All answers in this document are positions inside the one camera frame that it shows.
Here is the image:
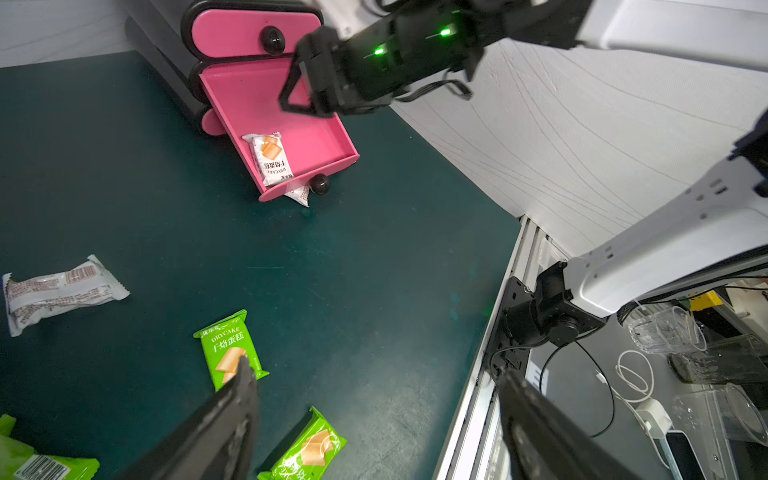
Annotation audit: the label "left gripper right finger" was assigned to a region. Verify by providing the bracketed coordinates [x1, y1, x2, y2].
[497, 372, 637, 480]

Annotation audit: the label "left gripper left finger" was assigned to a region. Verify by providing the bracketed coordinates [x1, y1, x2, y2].
[118, 357, 260, 479]

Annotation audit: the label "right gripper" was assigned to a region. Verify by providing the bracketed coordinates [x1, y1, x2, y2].
[278, 1, 508, 117]

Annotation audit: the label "white cookie packet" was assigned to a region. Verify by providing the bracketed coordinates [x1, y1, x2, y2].
[242, 132, 294, 187]
[285, 185, 311, 208]
[2, 254, 130, 337]

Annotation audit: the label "pink drawer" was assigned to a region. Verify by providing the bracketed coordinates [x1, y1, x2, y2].
[191, 9, 321, 59]
[200, 58, 359, 202]

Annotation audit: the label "pink top drawer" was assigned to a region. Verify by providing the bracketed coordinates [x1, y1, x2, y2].
[191, 9, 321, 59]

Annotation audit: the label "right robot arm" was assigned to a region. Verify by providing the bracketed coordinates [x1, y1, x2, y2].
[394, 1, 767, 253]

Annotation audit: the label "black pink drawer cabinet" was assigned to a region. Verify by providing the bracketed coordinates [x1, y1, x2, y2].
[123, 1, 324, 136]

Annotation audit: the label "green cookie packet lower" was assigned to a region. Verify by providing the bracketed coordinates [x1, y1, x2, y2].
[257, 407, 347, 480]

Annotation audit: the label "green cookie packet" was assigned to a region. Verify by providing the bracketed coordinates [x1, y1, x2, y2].
[1, 414, 100, 480]
[193, 309, 269, 391]
[257, 407, 347, 480]

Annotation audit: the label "green cookie packet centre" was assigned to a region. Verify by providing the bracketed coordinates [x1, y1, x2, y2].
[193, 309, 269, 391]

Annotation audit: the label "clear plastic cups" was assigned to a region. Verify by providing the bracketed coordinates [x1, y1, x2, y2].
[624, 306, 767, 446]

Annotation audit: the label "green cookie packet left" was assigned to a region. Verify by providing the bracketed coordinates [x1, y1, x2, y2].
[1, 414, 100, 480]

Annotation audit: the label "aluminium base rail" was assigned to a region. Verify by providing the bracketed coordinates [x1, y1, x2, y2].
[433, 215, 566, 479]

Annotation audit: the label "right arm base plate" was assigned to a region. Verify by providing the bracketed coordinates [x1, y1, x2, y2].
[483, 277, 542, 381]

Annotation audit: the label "white charger cable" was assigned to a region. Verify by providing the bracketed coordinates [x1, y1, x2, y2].
[593, 349, 676, 469]

